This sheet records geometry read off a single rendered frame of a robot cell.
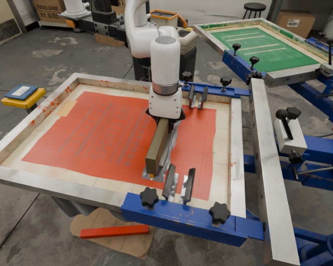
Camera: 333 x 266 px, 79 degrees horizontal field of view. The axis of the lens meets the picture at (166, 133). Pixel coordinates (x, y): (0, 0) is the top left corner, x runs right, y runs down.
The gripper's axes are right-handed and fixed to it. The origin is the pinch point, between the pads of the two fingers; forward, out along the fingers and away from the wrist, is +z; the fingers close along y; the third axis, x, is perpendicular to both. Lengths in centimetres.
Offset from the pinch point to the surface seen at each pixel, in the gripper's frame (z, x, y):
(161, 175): 5.1, 16.4, -2.6
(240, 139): 2.1, -1.2, -25.4
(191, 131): 5.7, -4.9, -8.7
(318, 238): 68, -3, -84
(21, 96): 5, -8, 66
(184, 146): 5.6, 3.3, -7.5
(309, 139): -3.1, -1.1, -44.3
